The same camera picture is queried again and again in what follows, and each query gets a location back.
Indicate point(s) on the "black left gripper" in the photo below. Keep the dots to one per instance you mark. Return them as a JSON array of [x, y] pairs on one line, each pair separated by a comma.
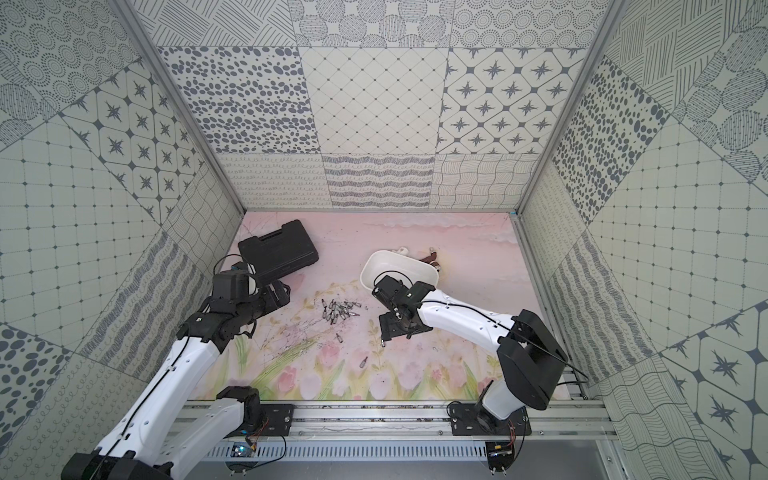
[[274, 294]]

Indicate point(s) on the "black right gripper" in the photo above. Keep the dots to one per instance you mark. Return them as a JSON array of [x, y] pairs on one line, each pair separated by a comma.
[[388, 329]]

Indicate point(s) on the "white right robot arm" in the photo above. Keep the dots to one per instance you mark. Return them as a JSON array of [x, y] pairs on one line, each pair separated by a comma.
[[531, 359]]

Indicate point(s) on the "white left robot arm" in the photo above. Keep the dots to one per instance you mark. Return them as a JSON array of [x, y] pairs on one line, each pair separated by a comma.
[[138, 446]]

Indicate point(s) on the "silver bit pile centre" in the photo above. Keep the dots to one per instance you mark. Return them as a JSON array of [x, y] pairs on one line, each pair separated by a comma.
[[341, 309]]

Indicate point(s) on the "white plastic storage box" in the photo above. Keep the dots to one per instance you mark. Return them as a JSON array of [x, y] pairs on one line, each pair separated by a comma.
[[400, 267]]

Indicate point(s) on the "maroon faucet valve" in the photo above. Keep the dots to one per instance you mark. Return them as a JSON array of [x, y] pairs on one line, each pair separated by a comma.
[[431, 259]]

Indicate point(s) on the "black plastic tool case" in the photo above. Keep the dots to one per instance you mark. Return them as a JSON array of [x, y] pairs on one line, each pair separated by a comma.
[[279, 253]]

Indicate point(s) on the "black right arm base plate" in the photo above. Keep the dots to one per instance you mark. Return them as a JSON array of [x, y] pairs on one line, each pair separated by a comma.
[[471, 420]]

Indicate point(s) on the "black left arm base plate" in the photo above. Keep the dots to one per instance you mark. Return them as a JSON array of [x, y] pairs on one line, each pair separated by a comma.
[[273, 419]]

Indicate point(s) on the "white slotted cable duct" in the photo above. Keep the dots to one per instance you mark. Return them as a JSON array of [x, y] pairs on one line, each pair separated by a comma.
[[363, 451]]

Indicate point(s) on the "aluminium mounting rail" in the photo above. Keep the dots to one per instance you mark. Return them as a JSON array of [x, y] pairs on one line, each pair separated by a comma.
[[427, 420]]

